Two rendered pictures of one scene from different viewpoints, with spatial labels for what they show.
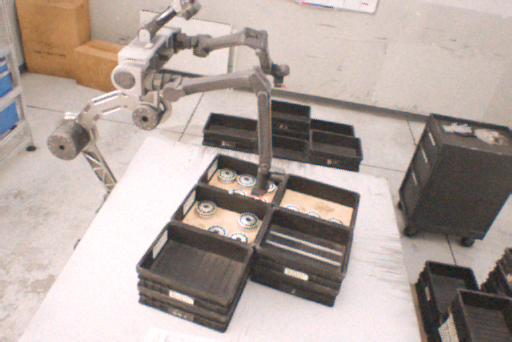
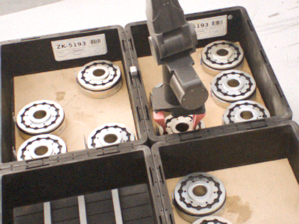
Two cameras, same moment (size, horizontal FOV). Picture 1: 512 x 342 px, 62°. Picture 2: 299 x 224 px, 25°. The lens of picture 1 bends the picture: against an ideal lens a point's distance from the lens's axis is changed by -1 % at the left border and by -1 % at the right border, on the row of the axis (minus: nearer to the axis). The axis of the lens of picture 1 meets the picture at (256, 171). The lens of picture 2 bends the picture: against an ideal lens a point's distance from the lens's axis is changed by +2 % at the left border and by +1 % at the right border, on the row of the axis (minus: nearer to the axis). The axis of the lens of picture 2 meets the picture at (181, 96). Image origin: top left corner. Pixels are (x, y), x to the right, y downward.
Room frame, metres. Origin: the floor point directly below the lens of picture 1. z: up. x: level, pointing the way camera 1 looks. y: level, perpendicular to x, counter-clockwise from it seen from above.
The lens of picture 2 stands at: (1.34, -0.98, 1.92)
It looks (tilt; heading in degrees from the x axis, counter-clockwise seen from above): 44 degrees down; 69
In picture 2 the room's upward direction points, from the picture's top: 3 degrees counter-clockwise
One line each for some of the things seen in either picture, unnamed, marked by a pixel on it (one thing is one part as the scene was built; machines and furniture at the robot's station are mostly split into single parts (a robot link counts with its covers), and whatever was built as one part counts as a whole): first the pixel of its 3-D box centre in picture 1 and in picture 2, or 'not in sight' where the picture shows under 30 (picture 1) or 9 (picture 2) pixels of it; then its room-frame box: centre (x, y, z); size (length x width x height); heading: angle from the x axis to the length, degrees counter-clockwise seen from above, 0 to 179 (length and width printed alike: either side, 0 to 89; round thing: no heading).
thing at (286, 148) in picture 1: (278, 163); not in sight; (2.85, -0.17, 0.31); 0.40 x 0.30 x 0.34; 88
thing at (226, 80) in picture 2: not in sight; (233, 84); (1.86, 0.04, 0.86); 0.05 x 0.05 x 0.01
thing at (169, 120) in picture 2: not in sight; (182, 129); (1.69, -0.04, 0.86); 0.10 x 0.10 x 0.01
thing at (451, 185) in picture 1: (453, 183); not in sight; (2.76, -1.51, 0.45); 0.60 x 0.45 x 0.90; 88
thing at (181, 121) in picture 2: not in sight; (182, 127); (1.69, -0.04, 0.86); 0.05 x 0.05 x 0.01
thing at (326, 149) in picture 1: (329, 167); not in sight; (2.84, -0.57, 0.37); 0.40 x 0.30 x 0.45; 88
